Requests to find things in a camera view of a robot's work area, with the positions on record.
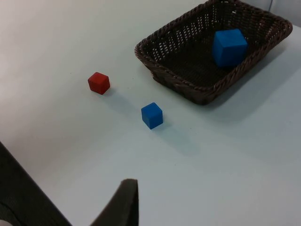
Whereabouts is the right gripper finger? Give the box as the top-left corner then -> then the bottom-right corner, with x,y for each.
89,178 -> 141,226

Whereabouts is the small blue cube block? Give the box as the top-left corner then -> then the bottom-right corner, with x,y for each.
141,102 -> 164,130

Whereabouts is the small red cube block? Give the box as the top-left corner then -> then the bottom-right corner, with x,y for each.
87,72 -> 111,96

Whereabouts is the dark brown wicker basket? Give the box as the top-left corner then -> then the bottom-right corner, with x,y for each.
134,0 -> 293,106

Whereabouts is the large blue cube block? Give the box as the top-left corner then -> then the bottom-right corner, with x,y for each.
211,28 -> 248,68

